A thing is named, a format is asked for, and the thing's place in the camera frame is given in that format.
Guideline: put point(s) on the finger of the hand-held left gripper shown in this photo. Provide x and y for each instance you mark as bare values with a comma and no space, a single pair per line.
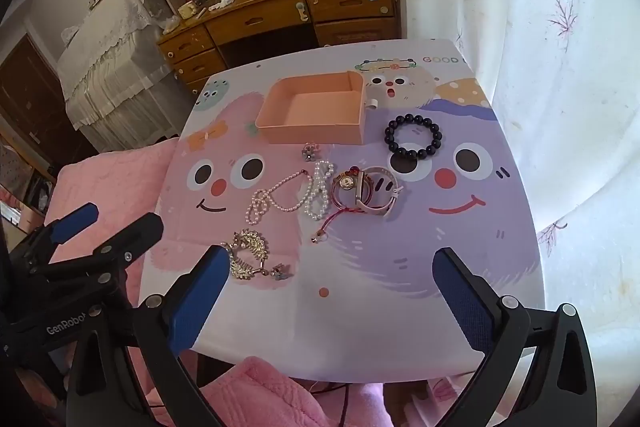
135,234
75,222

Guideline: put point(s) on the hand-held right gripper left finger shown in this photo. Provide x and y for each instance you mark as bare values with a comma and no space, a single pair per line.
200,292

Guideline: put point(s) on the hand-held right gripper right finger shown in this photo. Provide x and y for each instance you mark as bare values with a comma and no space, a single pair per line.
462,302

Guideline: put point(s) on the small flower earring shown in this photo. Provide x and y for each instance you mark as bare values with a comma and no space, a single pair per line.
281,272
310,153

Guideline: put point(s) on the pink plastic box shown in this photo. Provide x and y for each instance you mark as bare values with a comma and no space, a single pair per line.
310,112

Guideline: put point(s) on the pink fluffy blanket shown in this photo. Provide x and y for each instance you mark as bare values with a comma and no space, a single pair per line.
110,177

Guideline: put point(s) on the dark wooden door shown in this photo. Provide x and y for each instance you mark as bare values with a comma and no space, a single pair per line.
30,97

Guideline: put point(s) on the white lace cover cloth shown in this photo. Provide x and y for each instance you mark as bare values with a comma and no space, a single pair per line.
110,52

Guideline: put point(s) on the white floral curtain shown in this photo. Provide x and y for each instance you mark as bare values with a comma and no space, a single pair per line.
560,82

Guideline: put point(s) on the wooden desk with drawers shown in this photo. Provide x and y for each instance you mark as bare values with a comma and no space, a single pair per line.
280,14

